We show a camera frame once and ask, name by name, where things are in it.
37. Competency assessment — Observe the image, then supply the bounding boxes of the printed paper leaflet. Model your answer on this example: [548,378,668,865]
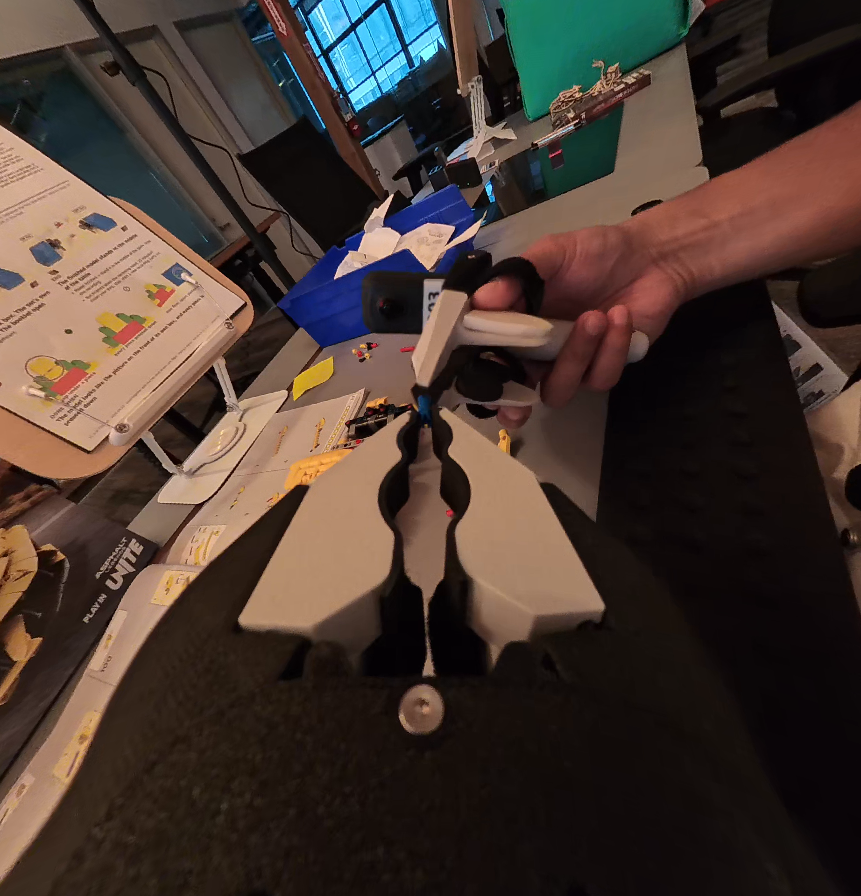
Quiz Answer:
[774,301,849,414]

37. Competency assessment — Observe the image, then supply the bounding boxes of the person's right forearm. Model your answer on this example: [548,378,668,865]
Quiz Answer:
[627,91,861,309]

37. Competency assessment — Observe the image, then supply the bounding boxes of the black monitor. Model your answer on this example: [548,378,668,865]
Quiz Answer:
[238,115,379,249]

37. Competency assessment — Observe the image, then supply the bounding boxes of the scattered small toy pieces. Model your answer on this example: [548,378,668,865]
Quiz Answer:
[351,339,417,364]

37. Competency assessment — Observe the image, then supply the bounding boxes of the yellow black toy car model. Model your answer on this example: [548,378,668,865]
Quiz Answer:
[283,395,414,491]

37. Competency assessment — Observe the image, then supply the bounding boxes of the printed instruction sheet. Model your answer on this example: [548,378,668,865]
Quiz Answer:
[0,115,246,452]

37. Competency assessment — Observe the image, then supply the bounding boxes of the wooden document stand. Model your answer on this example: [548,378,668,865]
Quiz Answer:
[448,0,522,165]
[0,112,289,505]

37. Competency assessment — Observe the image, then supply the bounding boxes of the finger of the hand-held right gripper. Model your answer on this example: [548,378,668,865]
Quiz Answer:
[411,289,471,415]

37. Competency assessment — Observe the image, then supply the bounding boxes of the toy car set box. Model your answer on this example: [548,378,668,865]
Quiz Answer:
[0,455,158,806]

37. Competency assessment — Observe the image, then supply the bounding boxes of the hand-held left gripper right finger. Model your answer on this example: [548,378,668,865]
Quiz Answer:
[430,408,607,676]

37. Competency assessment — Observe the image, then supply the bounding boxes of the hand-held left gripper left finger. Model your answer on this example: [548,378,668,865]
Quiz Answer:
[238,412,428,676]

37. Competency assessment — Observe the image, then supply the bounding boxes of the blue storage bin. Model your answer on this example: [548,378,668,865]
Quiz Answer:
[276,183,484,349]

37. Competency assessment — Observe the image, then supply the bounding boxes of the yellow paper note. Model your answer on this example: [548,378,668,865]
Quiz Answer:
[292,357,335,401]

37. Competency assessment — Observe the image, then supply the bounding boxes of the black cable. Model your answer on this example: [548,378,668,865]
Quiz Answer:
[140,64,323,261]

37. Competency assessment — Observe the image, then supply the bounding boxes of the tan toy model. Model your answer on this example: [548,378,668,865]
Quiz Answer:
[550,59,624,130]

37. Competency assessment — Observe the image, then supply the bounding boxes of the building instruction booklet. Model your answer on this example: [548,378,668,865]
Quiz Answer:
[0,388,368,869]

